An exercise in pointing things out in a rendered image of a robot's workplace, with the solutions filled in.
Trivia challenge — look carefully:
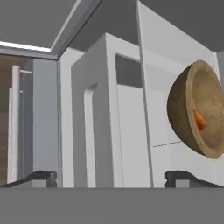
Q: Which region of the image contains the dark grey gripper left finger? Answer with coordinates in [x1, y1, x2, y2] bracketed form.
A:
[0, 170, 58, 189]

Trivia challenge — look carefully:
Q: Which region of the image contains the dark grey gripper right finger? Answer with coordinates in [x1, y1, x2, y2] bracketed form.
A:
[164, 170, 224, 189]

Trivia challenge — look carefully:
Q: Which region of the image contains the orange carrot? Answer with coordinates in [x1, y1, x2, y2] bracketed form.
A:
[192, 108, 207, 132]

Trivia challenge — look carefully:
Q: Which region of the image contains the brown wooden bowl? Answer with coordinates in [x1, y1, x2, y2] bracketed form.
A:
[166, 59, 224, 160]

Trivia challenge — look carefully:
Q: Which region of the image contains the white fridge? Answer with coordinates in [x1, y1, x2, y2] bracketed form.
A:
[59, 32, 153, 189]

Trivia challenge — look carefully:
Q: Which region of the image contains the grey cabinet door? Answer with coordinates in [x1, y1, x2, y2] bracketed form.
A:
[21, 57, 61, 187]

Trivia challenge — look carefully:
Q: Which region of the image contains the white fridge handle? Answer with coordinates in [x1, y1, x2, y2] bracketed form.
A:
[83, 82, 99, 189]

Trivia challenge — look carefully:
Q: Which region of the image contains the white bar handle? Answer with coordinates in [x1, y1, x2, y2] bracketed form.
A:
[6, 65, 22, 184]

